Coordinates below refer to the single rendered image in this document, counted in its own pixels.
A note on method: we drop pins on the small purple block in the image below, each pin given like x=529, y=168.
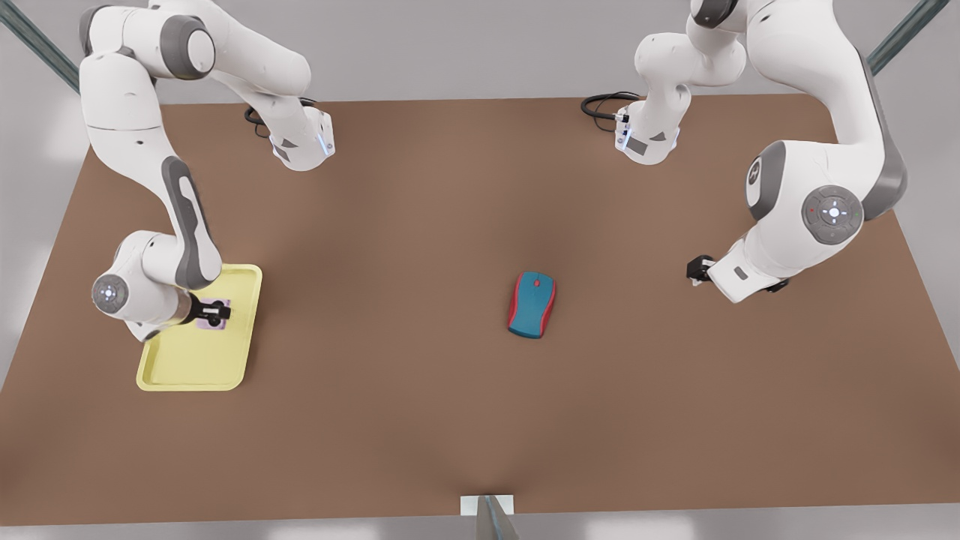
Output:
x=201, y=324

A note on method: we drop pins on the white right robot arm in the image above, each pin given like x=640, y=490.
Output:
x=120, y=97

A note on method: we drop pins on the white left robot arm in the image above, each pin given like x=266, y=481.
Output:
x=817, y=180

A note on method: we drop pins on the yellow tray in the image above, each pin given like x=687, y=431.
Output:
x=202, y=360

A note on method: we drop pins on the teal and red computer mouse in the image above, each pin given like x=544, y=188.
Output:
x=532, y=304

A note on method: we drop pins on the silver frame post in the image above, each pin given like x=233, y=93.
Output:
x=37, y=45
x=491, y=517
x=904, y=34

